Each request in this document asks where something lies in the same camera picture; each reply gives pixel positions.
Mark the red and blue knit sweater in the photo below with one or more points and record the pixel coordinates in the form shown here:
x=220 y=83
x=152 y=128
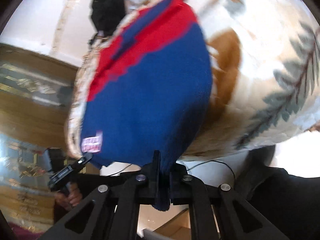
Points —
x=150 y=91

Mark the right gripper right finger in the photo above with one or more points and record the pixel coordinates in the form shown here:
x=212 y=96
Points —
x=218 y=212

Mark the black garment pile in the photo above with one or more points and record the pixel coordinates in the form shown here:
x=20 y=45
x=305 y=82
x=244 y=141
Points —
x=106 y=15

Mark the wooden glass wardrobe door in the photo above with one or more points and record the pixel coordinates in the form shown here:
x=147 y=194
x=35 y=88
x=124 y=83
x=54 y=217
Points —
x=36 y=93

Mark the leaf pattern cream blanket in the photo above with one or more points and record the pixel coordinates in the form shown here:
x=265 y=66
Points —
x=264 y=58

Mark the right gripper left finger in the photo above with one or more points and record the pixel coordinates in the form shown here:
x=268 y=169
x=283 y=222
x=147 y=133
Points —
x=111 y=210

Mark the person's left hand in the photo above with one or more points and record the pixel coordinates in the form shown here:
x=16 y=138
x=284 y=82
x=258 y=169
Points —
x=71 y=200

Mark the cardboard box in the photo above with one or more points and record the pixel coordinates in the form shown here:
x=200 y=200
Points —
x=177 y=228

